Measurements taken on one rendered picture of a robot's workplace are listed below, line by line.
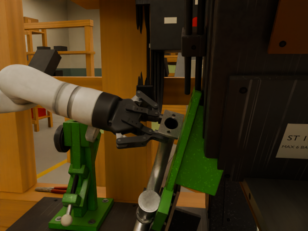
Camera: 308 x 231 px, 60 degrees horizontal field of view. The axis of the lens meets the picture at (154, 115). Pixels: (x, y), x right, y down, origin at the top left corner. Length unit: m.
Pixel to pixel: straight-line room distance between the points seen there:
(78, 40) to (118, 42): 11.65
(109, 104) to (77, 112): 0.06
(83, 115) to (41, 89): 0.10
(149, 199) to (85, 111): 0.20
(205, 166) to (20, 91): 0.37
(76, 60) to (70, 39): 0.94
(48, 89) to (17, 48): 0.46
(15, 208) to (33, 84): 0.50
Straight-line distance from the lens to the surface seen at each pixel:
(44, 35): 6.19
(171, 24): 0.69
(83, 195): 0.74
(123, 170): 0.87
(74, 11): 12.70
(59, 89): 0.56
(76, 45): 12.51
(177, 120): 0.52
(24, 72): 0.58
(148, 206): 0.47
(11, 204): 1.00
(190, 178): 0.46
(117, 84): 0.82
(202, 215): 0.81
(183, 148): 0.43
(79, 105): 0.53
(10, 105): 0.64
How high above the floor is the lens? 1.31
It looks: 10 degrees down
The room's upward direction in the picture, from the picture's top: straight up
